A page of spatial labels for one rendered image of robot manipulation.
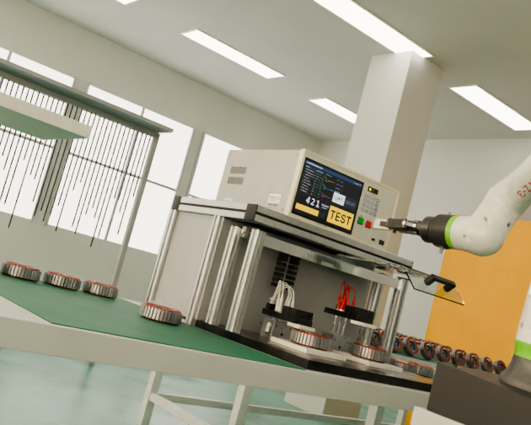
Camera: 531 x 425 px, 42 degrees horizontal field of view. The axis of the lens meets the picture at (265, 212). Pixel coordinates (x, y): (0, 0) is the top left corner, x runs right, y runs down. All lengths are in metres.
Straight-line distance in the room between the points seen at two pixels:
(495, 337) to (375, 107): 2.29
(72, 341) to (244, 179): 1.08
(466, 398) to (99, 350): 0.70
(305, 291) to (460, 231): 0.59
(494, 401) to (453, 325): 4.50
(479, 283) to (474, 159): 3.00
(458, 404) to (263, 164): 1.01
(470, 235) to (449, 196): 6.78
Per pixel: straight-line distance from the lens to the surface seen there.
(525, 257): 5.66
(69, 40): 8.48
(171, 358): 1.34
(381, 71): 6.57
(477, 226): 1.83
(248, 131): 9.64
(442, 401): 1.47
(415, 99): 6.41
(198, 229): 2.07
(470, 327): 5.79
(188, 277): 2.06
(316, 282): 2.23
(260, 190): 2.09
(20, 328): 1.21
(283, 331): 2.00
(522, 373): 1.48
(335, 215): 2.08
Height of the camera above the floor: 0.89
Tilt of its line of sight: 6 degrees up
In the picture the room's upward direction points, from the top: 15 degrees clockwise
